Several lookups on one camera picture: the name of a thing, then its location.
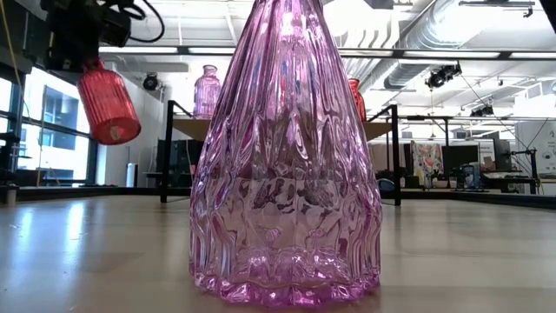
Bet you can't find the blue background box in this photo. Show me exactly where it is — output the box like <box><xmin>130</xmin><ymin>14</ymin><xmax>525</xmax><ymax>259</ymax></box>
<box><xmin>460</xmin><ymin>163</ymin><xmax>481</xmax><ymax>189</ymax></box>

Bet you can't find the black background monitor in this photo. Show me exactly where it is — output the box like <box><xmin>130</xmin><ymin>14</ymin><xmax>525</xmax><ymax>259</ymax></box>
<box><xmin>441</xmin><ymin>144</ymin><xmax>480</xmax><ymax>176</ymax></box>
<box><xmin>493</xmin><ymin>138</ymin><xmax>513</xmax><ymax>171</ymax></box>

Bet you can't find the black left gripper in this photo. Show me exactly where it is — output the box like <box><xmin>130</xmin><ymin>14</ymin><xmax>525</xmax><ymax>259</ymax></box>
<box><xmin>41</xmin><ymin>0</ymin><xmax>132</xmax><ymax>73</ymax></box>

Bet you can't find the silver spiral air duct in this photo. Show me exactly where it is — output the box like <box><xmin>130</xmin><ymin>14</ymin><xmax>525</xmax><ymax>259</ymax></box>
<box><xmin>360</xmin><ymin>0</ymin><xmax>538</xmax><ymax>91</ymax></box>

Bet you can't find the red ribbed bell vase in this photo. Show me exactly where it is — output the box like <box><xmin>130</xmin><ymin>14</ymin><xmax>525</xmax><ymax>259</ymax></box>
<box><xmin>348</xmin><ymin>77</ymin><xmax>368</xmax><ymax>123</ymax></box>

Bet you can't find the wooden shelf with black frame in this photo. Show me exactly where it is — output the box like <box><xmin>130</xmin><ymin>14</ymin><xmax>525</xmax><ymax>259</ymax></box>
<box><xmin>159</xmin><ymin>99</ymin><xmax>403</xmax><ymax>208</ymax></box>

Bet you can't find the long ceiling light bar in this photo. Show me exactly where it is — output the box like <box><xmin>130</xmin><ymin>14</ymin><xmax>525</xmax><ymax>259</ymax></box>
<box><xmin>98</xmin><ymin>45</ymin><xmax>556</xmax><ymax>61</ymax></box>

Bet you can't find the white cylindrical air purifier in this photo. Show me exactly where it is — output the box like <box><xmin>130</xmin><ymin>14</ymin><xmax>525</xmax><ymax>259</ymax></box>
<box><xmin>125</xmin><ymin>163</ymin><xmax>139</xmax><ymax>189</ymax></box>

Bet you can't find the black aluminium table frame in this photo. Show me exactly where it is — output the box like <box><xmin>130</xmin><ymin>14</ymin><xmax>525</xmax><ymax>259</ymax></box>
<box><xmin>0</xmin><ymin>184</ymin><xmax>556</xmax><ymax>211</ymax></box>

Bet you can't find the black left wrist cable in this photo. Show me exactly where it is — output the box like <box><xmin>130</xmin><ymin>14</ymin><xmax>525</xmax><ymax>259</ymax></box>
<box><xmin>98</xmin><ymin>0</ymin><xmax>166</xmax><ymax>44</ymax></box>

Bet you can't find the floral patterned cloth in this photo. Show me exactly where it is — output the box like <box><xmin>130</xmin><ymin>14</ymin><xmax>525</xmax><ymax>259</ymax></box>
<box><xmin>410</xmin><ymin>141</ymin><xmax>445</xmax><ymax>177</ymax></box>

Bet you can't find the blue round device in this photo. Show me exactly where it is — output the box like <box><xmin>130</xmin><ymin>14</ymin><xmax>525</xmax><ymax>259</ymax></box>
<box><xmin>376</xmin><ymin>177</ymin><xmax>396</xmax><ymax>195</ymax></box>

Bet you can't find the yellow hanging cable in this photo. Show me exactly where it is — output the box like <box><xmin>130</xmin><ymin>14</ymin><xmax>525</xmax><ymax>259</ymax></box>
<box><xmin>0</xmin><ymin>0</ymin><xmax>22</xmax><ymax>83</ymax></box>

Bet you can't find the pink ringed jar vase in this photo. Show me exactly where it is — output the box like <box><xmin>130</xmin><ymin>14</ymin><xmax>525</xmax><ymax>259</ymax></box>
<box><xmin>193</xmin><ymin>64</ymin><xmax>223</xmax><ymax>120</ymax></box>

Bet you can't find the pink twisted cone vase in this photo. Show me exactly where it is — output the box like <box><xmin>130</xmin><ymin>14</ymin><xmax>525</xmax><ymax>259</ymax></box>
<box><xmin>189</xmin><ymin>0</ymin><xmax>384</xmax><ymax>309</ymax></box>

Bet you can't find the dark background desk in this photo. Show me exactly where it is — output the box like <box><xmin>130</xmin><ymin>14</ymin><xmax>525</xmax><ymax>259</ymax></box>
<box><xmin>480</xmin><ymin>170</ymin><xmax>539</xmax><ymax>195</ymax></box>

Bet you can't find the red ribbed cylinder vase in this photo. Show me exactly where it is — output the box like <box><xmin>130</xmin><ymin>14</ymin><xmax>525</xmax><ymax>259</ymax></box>
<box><xmin>76</xmin><ymin>58</ymin><xmax>142</xmax><ymax>146</ymax></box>

